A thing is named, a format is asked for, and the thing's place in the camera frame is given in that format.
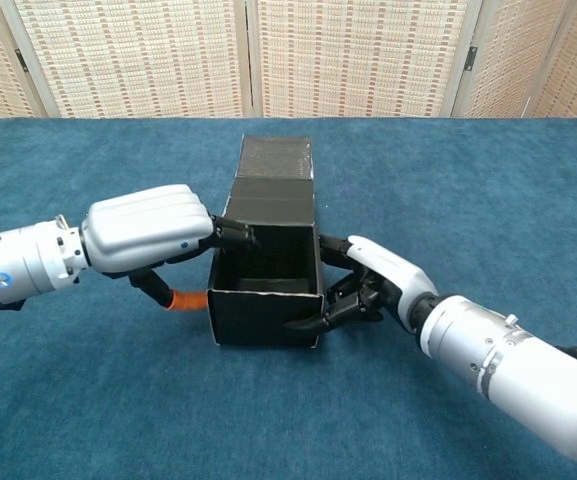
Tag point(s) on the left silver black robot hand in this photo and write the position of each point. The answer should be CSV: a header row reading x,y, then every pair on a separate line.
x,y
143,225

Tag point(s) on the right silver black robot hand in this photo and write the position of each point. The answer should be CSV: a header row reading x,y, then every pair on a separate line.
x,y
393,272

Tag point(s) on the black foldable cardboard box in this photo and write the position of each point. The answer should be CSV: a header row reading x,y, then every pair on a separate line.
x,y
268,320

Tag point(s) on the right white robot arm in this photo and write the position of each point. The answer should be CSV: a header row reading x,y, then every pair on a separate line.
x,y
493,350

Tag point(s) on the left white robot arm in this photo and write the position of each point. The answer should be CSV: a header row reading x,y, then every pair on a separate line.
x,y
23,265

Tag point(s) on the black screen hinge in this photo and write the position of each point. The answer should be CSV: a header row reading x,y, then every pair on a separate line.
x,y
471,56
19,60

